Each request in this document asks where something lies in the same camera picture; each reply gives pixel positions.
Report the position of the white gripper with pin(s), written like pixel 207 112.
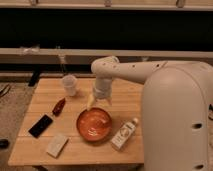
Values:
pixel 101 90

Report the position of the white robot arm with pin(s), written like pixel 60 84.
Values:
pixel 175 104

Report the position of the orange ceramic bowl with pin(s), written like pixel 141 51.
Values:
pixel 94 125

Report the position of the clear plastic cup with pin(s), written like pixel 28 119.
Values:
pixel 69 83

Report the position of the white bottle with label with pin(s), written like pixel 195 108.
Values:
pixel 122 136

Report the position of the black rectangular phone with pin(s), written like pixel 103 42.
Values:
pixel 40 126

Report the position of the black object on floor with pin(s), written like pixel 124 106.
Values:
pixel 4 143

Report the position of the grey metal rail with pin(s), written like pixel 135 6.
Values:
pixel 86 56

